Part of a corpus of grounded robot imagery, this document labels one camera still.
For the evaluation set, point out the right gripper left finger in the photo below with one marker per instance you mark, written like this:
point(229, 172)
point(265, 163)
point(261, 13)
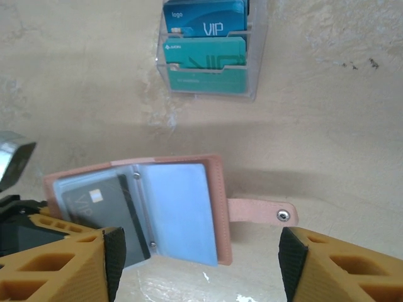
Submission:
point(63, 277)

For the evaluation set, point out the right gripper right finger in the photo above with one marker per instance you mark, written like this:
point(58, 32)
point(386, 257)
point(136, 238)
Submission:
point(340, 277)

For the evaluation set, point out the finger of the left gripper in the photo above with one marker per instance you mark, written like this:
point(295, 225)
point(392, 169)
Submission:
point(66, 227)

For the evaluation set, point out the black VIP credit card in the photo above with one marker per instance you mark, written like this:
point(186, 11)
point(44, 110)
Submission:
point(104, 207)

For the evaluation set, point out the pink leather card wallet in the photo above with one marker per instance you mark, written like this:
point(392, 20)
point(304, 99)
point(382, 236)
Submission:
point(185, 214)

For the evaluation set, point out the clear acrylic card stand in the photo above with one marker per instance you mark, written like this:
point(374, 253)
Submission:
point(258, 47)

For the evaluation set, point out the teal credit card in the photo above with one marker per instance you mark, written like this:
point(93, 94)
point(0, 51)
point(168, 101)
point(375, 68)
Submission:
point(204, 50)

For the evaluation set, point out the blue VIP credit card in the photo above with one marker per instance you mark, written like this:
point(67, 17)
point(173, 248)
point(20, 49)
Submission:
point(195, 19)

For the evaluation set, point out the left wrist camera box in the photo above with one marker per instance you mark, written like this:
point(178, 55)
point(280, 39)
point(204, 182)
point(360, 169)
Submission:
point(12, 163)

